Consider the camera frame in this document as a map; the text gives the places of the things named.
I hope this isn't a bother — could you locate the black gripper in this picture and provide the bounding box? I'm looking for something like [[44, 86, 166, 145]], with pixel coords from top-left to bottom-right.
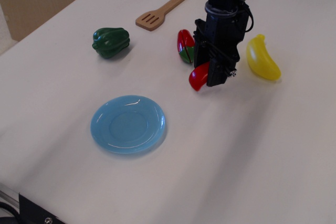
[[194, 8, 249, 87]]

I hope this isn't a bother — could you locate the red and white toy sushi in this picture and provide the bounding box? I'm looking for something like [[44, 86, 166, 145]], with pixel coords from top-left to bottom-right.
[[188, 62, 209, 91]]

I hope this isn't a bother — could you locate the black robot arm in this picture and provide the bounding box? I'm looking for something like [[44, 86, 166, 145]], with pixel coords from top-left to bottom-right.
[[189, 0, 254, 91]]

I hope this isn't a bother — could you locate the blue plate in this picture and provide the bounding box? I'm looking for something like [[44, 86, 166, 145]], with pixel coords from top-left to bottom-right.
[[90, 95, 166, 154]]

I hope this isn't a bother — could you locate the red and green toy chili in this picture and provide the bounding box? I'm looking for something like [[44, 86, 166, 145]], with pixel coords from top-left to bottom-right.
[[177, 29, 195, 63]]

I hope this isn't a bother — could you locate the yellow toy banana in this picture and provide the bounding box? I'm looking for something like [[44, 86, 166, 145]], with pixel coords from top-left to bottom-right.
[[246, 34, 281, 81]]

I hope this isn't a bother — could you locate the wooden toy spatula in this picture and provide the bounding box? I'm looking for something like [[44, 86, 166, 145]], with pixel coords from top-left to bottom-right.
[[135, 0, 185, 31]]

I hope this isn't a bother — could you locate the green toy bell pepper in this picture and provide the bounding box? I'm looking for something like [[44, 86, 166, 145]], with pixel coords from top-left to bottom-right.
[[92, 28, 130, 59]]

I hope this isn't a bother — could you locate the black corner bracket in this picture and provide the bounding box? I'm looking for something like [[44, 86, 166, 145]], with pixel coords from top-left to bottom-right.
[[19, 194, 65, 224]]

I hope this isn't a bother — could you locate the aluminium frame rail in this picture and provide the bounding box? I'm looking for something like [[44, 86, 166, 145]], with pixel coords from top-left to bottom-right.
[[0, 183, 19, 212]]

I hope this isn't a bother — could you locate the black cable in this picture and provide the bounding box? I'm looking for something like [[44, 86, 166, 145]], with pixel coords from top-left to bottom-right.
[[0, 200, 22, 224]]

